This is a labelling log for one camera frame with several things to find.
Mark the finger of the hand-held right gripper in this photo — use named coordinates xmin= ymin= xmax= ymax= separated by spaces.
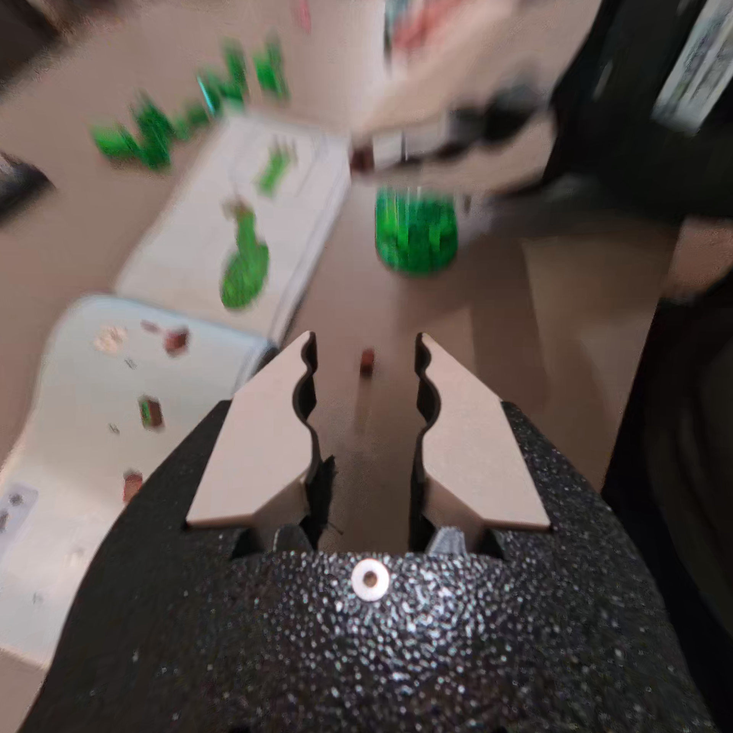
xmin=366 ymin=120 xmax=553 ymax=200
xmin=350 ymin=0 xmax=599 ymax=141

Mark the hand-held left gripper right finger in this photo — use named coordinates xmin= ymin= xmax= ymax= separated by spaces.
xmin=415 ymin=332 xmax=552 ymax=532

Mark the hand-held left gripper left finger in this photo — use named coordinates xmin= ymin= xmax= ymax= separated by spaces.
xmin=186 ymin=330 xmax=320 ymax=536

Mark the grey desk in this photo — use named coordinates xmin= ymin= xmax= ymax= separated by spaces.
xmin=0 ymin=0 xmax=682 ymax=733

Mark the green plate assembly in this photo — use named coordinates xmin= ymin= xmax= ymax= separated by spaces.
xmin=374 ymin=185 xmax=460 ymax=277

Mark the person's clothed torso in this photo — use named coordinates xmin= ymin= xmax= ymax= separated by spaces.
xmin=598 ymin=286 xmax=733 ymax=733

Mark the building instruction booklet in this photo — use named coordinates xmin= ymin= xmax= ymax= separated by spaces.
xmin=0 ymin=115 xmax=353 ymax=672

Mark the group of green bricks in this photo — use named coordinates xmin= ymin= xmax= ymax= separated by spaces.
xmin=90 ymin=36 xmax=291 ymax=171

